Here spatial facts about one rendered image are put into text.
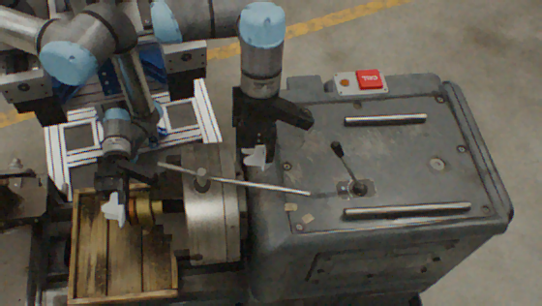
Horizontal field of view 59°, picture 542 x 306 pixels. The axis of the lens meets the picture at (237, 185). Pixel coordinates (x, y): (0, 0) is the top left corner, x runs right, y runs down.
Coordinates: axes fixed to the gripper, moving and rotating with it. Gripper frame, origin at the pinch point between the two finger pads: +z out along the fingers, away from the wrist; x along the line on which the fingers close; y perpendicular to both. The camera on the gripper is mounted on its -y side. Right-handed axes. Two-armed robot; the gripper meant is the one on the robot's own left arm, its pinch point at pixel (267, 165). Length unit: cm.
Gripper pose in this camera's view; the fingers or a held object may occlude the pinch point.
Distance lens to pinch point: 103.4
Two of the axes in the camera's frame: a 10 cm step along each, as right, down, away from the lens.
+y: -9.9, 0.8, -0.8
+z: 0.0, 6.9, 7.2
